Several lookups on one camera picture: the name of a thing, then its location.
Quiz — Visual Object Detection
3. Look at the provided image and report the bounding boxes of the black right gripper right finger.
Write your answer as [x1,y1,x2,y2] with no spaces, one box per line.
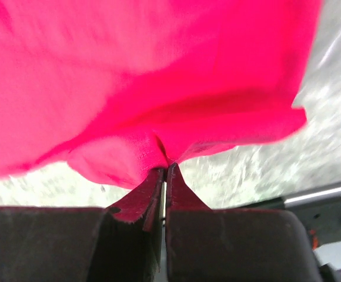
[165,164,322,281]

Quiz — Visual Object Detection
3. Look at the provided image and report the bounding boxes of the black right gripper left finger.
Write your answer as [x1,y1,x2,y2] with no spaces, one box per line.
[0,169,165,281]

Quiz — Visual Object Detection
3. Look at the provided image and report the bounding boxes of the bright red t shirt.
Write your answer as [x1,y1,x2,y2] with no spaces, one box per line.
[0,1,322,189]

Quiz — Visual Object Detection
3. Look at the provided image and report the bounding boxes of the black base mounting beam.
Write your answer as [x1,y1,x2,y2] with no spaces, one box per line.
[245,196,341,249]

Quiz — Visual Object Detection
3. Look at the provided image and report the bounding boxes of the aluminium frame rail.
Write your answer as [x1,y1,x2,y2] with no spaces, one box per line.
[282,182,341,208]

